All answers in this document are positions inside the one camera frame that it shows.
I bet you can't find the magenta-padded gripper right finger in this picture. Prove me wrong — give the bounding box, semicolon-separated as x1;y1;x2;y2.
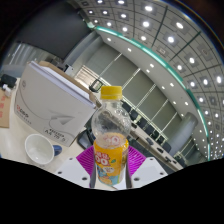
125;145;169;189

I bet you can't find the yellow-capped orange-label drink bottle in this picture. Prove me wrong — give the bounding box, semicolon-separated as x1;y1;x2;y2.
90;85;132;187

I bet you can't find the white mug with blue handle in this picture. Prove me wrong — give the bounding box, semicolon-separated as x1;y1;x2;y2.
24;133;63;168

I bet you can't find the group of ceiling lights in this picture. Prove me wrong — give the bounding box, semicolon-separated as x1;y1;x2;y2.
79;0;224;158

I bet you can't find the brown cardboard box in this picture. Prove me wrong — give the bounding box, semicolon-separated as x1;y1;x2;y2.
0;88;13;129

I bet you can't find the row of black office chairs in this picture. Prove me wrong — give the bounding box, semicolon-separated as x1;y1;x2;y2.
121;99;174;154

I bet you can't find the long beige conference desk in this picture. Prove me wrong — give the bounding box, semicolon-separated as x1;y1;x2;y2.
129;126;183;171

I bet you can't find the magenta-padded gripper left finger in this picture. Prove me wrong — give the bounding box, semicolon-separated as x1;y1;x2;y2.
54;145;98;188

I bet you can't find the white copy paper box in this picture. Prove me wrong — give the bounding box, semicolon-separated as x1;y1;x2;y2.
13;60;98;148

